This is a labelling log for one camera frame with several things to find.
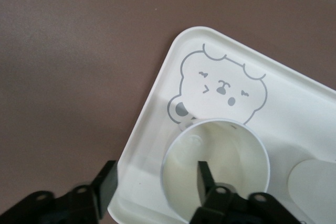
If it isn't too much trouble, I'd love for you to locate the white plastic cup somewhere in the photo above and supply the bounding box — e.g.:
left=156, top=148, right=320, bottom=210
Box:
left=285, top=145, right=336, bottom=206
left=159, top=115, right=270, bottom=222

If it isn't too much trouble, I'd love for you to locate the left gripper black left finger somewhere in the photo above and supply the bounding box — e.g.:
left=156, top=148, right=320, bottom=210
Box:
left=0, top=159, right=119, bottom=224

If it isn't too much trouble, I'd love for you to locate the white bear print tray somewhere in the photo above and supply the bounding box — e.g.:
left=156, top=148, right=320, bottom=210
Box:
left=107, top=26, right=336, bottom=224

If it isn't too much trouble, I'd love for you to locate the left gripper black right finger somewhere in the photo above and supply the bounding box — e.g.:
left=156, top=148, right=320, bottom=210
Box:
left=187, top=160, right=292, bottom=224

